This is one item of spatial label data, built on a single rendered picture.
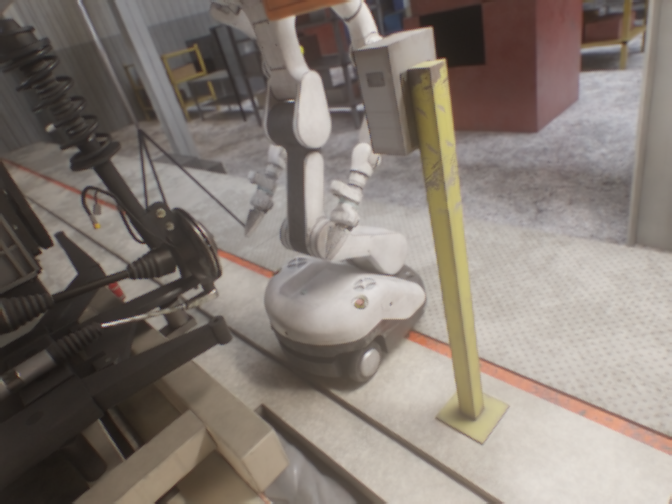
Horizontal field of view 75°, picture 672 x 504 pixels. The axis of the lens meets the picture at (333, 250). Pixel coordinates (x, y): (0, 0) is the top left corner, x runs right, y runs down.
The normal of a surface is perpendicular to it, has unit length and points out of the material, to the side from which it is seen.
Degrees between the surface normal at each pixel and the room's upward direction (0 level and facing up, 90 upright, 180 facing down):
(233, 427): 0
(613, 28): 90
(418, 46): 90
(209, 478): 0
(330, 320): 46
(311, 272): 73
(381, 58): 90
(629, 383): 0
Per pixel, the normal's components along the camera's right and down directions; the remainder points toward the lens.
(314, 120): 0.69, 0.19
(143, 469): -0.24, -0.84
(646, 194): -0.69, 0.51
